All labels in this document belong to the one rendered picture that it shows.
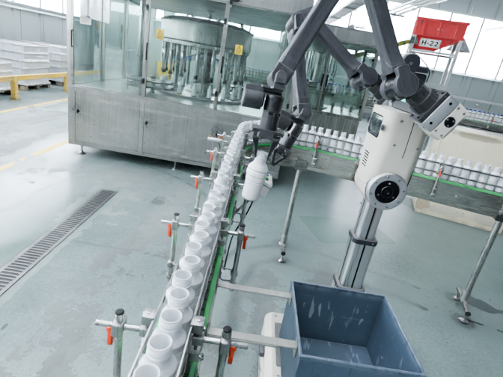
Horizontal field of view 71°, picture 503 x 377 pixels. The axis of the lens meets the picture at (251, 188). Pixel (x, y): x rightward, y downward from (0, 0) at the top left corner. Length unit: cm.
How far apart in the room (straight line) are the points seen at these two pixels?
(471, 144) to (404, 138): 380
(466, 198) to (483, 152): 234
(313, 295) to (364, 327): 21
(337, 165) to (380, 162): 144
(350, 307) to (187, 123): 375
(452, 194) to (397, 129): 158
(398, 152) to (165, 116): 365
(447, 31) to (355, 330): 703
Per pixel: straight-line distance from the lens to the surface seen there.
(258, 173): 114
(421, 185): 291
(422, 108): 129
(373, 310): 129
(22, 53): 996
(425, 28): 790
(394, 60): 126
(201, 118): 462
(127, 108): 485
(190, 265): 78
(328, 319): 129
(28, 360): 227
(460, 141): 520
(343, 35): 651
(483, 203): 301
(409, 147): 146
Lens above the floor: 159
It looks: 20 degrees down
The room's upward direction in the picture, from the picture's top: 10 degrees clockwise
